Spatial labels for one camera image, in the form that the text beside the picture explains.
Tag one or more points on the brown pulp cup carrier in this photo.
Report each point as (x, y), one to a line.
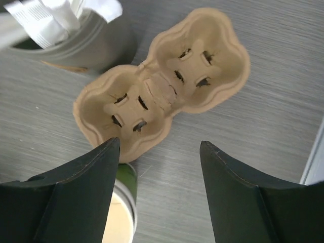
(192, 67)

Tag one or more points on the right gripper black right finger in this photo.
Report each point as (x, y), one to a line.
(247, 205)

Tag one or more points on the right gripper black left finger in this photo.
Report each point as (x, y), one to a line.
(69, 203)

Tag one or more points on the grey straw holder cup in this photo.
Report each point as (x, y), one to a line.
(97, 46)

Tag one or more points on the stacked green paper cups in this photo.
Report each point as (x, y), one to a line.
(122, 217)

